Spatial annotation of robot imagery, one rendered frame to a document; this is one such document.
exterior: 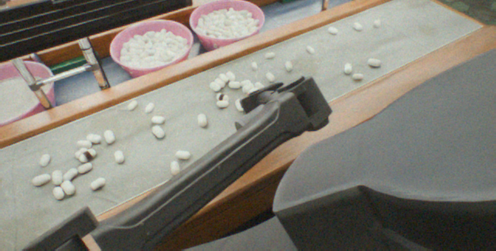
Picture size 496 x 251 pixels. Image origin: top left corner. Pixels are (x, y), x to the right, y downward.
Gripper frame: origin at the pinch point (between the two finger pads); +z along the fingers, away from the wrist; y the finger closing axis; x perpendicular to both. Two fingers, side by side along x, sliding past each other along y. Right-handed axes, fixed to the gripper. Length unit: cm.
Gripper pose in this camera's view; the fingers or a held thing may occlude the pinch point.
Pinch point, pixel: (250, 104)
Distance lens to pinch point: 74.0
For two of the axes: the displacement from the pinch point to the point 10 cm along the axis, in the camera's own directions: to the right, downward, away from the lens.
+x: 3.4, 9.2, 1.8
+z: -3.8, -0.4, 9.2
